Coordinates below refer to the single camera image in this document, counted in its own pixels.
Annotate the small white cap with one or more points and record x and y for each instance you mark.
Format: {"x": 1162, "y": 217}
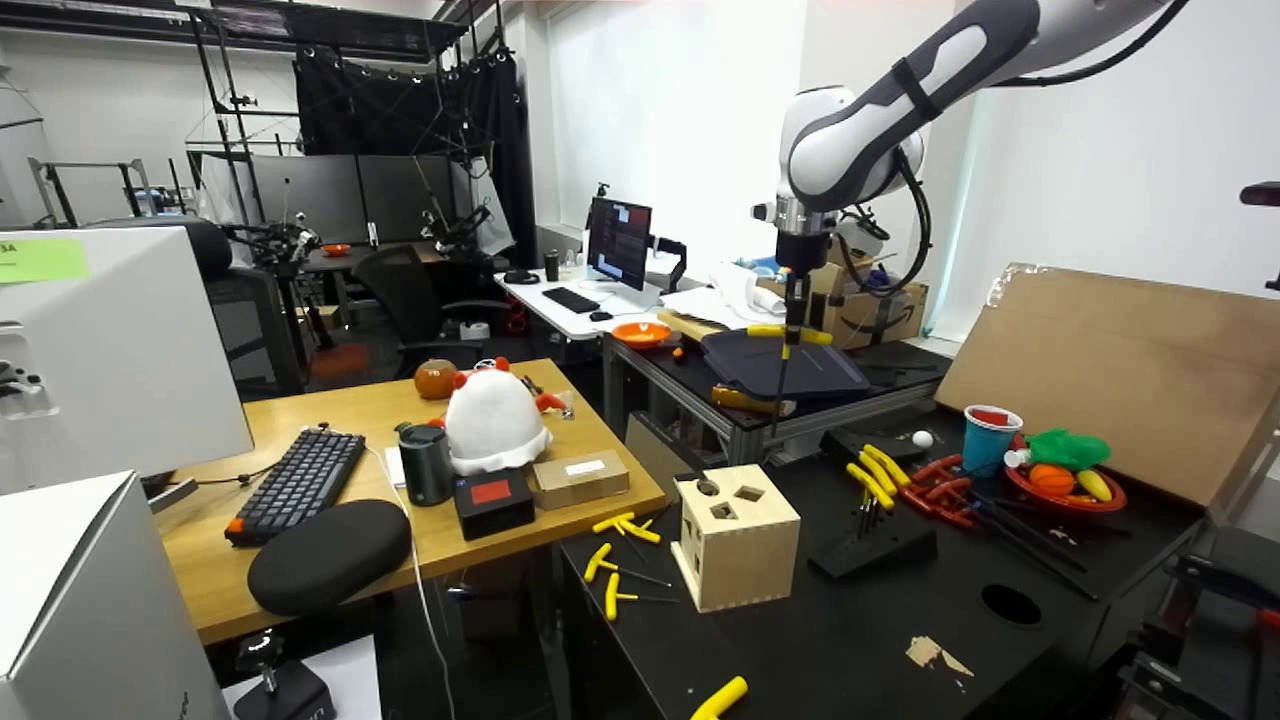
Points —
{"x": 923, "y": 436}

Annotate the white paper sheets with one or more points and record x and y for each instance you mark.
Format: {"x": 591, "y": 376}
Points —
{"x": 727, "y": 300}

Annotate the black office chair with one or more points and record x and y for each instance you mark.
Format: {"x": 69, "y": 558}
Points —
{"x": 263, "y": 322}
{"x": 412, "y": 300}

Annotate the white helmet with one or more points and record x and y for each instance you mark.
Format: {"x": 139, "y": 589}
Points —
{"x": 492, "y": 420}

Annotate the brown round ball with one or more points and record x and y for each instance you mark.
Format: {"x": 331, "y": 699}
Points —
{"x": 437, "y": 376}

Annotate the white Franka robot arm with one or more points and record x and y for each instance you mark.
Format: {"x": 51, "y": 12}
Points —
{"x": 866, "y": 132}

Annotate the yellow toy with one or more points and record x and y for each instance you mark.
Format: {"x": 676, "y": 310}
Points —
{"x": 1095, "y": 484}

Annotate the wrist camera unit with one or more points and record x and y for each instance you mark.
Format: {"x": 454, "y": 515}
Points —
{"x": 764, "y": 213}

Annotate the orange bowl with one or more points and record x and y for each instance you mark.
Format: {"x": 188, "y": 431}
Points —
{"x": 646, "y": 337}

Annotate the red bowl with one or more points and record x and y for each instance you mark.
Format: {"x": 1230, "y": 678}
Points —
{"x": 1065, "y": 504}

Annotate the black hex key holder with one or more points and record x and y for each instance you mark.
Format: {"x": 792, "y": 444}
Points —
{"x": 873, "y": 543}

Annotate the metal shelf cart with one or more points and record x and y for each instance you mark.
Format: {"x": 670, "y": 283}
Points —
{"x": 666, "y": 403}

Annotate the black oval cushion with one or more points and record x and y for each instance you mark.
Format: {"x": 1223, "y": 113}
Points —
{"x": 331, "y": 554}

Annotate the beige tape scrap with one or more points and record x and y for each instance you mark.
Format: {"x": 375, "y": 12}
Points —
{"x": 938, "y": 655}

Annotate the white toy piece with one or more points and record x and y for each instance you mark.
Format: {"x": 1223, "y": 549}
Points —
{"x": 1018, "y": 458}

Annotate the green sticky note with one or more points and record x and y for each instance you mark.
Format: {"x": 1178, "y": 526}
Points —
{"x": 41, "y": 261}

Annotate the black headphone stand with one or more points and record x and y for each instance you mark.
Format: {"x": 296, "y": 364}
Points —
{"x": 670, "y": 261}

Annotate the black computer keyboard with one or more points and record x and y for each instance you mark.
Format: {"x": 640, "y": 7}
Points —
{"x": 303, "y": 481}

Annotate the black curtain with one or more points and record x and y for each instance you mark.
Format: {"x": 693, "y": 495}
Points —
{"x": 387, "y": 106}

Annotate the blue cup red inside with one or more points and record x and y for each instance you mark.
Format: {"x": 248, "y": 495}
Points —
{"x": 989, "y": 443}

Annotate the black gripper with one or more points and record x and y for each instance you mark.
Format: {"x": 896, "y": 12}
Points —
{"x": 799, "y": 240}

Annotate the open cardboard box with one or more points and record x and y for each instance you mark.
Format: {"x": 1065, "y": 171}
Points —
{"x": 866, "y": 319}

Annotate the small black keyboard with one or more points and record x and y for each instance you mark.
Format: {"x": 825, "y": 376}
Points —
{"x": 570, "y": 300}

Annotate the white computer monitor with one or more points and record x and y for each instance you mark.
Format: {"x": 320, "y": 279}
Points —
{"x": 104, "y": 360}

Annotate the black box red top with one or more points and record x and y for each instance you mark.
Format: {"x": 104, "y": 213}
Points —
{"x": 492, "y": 501}

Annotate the dark blue bin lid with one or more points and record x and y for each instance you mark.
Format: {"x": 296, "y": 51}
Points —
{"x": 815, "y": 370}

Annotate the black small stand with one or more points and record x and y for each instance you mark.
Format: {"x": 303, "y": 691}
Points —
{"x": 282, "y": 686}

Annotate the large cardboard sheet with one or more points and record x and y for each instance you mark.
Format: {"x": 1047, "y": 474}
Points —
{"x": 1132, "y": 380}

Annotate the black cup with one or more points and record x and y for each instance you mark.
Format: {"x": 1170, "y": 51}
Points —
{"x": 548, "y": 265}

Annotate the wooden desk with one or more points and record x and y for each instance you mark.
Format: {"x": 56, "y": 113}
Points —
{"x": 335, "y": 415}

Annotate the tan rectangular box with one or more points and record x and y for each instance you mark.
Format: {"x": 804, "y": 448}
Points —
{"x": 576, "y": 474}

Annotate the orange toy ball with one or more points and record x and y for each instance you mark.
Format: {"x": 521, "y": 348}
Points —
{"x": 1051, "y": 481}

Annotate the black clamp orange tip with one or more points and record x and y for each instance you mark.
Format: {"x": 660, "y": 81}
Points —
{"x": 1213, "y": 574}

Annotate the green toy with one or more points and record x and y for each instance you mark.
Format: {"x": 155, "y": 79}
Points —
{"x": 1065, "y": 444}

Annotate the wooden shape sorter box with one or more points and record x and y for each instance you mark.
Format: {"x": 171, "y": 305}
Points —
{"x": 735, "y": 545}

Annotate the dark cylinder speaker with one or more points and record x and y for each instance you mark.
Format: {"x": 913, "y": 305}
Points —
{"x": 426, "y": 462}

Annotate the white table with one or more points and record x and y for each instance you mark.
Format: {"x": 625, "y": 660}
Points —
{"x": 533, "y": 299}

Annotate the white flat board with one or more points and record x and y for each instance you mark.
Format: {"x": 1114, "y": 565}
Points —
{"x": 335, "y": 675}

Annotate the long black rod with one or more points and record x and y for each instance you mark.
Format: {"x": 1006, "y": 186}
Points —
{"x": 1055, "y": 558}

